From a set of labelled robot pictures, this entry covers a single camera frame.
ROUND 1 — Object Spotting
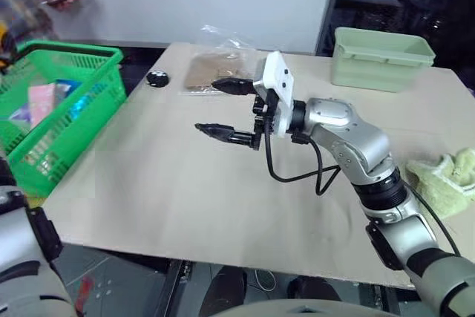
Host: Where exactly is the person's patterned sleeve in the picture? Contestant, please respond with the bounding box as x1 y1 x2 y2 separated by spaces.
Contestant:
0 0 53 59

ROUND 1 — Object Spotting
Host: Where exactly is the pink snack packet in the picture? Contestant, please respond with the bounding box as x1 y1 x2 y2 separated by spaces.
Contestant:
28 84 57 128

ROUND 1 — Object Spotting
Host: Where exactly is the small dark rounded shape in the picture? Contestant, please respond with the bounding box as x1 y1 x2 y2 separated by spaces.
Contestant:
286 275 343 301

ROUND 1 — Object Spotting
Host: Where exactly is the light green towel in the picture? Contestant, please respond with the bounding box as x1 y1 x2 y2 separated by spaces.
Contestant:
404 147 475 220

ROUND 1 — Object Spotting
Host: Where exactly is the black round small object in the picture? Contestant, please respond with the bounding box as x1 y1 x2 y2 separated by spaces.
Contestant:
145 70 171 89

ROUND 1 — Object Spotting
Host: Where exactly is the silver robot torso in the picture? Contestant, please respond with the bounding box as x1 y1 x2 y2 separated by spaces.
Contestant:
217 302 394 317

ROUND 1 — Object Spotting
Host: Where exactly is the white floor cable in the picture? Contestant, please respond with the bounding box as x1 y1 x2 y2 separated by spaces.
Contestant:
253 267 278 292

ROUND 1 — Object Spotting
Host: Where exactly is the green plastic shopping basket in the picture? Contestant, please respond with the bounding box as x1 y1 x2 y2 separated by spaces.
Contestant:
0 39 128 199

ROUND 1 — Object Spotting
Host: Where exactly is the pale green plastic bin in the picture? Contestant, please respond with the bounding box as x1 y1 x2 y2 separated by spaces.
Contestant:
330 27 436 94

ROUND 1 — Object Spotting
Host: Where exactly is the large dark rounded shape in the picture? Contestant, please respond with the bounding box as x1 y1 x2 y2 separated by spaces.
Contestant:
199 265 249 317

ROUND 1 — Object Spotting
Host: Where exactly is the purple white snack packet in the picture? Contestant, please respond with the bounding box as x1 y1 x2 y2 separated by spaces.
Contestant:
8 102 33 125

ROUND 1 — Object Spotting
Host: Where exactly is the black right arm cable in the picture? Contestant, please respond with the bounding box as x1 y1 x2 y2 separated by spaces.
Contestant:
263 99 462 258

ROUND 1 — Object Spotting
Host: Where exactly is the clear bag with brown contents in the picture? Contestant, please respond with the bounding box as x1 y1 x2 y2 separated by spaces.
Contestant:
177 24 263 97

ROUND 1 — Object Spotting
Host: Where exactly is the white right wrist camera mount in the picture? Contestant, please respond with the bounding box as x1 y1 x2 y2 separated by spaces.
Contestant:
253 50 296 138

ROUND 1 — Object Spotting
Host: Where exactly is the blue snack packet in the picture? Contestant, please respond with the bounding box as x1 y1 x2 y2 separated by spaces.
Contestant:
54 79 84 102

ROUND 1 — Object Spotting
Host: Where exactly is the shiny teal snack packet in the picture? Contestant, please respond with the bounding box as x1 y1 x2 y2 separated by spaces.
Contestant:
68 85 109 122

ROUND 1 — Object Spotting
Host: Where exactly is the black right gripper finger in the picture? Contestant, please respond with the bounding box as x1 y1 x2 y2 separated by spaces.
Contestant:
211 77 255 97
194 122 257 148

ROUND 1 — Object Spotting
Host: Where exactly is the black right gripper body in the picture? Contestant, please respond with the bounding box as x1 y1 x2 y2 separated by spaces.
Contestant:
249 85 278 151

